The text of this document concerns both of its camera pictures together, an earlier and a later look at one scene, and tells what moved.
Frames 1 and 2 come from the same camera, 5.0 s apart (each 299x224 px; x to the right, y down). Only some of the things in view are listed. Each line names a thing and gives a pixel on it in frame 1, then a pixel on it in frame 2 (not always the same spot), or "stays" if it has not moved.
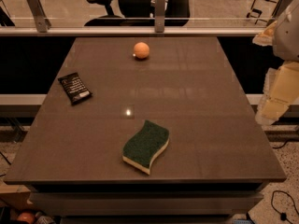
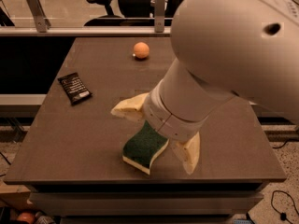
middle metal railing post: (160, 10) stays
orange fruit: (141, 49) stays
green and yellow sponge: (140, 148) stays
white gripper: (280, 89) to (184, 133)
